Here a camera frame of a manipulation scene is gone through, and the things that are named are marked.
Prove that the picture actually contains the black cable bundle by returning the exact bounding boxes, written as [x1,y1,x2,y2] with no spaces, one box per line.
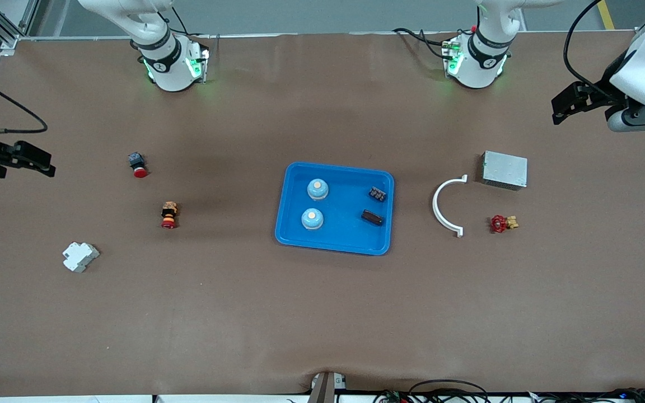
[524,387,645,403]

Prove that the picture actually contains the black base cable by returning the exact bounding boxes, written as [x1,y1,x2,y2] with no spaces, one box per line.
[167,3,211,40]
[392,27,449,59]

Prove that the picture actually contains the blue plastic tray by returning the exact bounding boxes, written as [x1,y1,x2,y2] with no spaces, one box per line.
[275,162,395,256]

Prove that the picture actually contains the aluminium frame strut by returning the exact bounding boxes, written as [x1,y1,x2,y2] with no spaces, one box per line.
[0,0,40,54]

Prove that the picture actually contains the looped black cable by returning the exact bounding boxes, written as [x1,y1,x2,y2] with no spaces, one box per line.
[409,379,490,403]

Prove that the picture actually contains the white circuit breaker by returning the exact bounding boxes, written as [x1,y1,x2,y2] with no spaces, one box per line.
[63,241,100,273]

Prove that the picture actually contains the small wires with connector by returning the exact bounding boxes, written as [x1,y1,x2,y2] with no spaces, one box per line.
[373,389,413,403]

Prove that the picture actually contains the white curved plastic bracket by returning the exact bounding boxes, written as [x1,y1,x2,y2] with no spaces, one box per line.
[432,175,469,238]

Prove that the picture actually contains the black left base cable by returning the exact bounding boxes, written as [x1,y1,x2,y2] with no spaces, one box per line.
[392,27,449,59]

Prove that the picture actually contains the brass valve red handle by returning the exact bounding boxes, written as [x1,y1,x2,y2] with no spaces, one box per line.
[489,214,520,234]

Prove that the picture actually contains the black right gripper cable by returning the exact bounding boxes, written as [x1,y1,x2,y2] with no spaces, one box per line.
[0,71,49,134]

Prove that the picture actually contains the black right base cable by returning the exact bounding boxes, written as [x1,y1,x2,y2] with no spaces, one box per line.
[167,3,211,40]

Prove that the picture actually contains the grey metal power supply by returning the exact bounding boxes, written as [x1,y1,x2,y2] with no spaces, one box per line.
[482,151,529,191]

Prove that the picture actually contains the red mushroom push button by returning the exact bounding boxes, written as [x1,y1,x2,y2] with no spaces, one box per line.
[128,152,148,179]

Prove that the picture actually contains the camera mount post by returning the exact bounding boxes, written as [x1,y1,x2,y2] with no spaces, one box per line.
[309,371,347,403]

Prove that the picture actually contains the light blue desk bell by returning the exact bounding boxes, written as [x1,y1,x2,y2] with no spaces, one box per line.
[301,208,324,231]
[307,178,330,201]

